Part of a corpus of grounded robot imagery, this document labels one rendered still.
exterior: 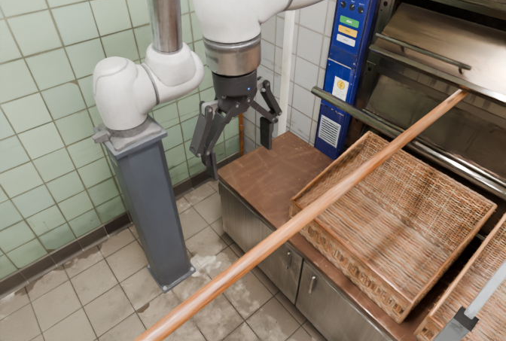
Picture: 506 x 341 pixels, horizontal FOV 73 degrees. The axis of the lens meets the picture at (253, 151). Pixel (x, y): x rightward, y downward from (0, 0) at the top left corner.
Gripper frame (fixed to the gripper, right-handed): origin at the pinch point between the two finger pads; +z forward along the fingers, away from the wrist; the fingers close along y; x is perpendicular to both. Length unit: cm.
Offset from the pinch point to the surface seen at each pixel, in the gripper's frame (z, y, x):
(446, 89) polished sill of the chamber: 19, -88, 2
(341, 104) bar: 16, -50, -14
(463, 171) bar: 17, -51, 26
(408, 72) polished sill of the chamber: 18, -87, -13
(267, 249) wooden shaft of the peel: 12.4, 4.6, 14.0
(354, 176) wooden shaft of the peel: 12.5, -24.3, 11.9
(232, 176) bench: 75, -34, -58
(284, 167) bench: 75, -58, -47
